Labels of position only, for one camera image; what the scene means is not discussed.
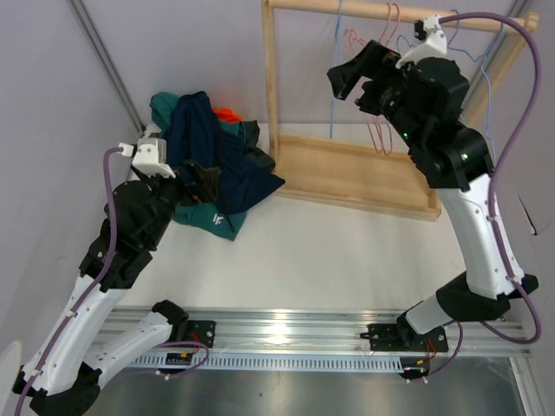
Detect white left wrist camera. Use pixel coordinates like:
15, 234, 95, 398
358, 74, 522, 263
118, 138, 176, 179

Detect orange mesh shorts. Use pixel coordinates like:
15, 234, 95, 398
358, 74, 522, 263
212, 107, 243, 123

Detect navy blue shorts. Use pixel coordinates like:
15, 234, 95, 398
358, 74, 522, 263
164, 91, 285, 214

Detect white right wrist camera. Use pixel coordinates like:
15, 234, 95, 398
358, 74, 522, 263
395, 14, 447, 69

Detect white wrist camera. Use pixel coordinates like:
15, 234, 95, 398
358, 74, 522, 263
118, 138, 176, 179
395, 14, 447, 69

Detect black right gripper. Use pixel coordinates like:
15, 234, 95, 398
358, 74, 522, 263
330, 40, 428, 150

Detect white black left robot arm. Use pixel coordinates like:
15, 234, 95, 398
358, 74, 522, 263
12, 161, 220, 415

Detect pink hanger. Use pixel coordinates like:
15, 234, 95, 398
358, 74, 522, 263
379, 3, 402, 46
343, 28, 393, 156

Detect slotted grey cable duct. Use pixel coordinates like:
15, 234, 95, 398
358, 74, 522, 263
128, 352, 403, 374

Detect black shorts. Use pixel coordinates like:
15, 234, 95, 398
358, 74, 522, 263
243, 120, 276, 173

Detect wooden clothes rack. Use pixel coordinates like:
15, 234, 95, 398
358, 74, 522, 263
259, 0, 541, 223

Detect teal green shorts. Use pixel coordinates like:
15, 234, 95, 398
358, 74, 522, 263
150, 92, 247, 241

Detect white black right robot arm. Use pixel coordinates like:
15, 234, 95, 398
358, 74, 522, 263
327, 42, 539, 350

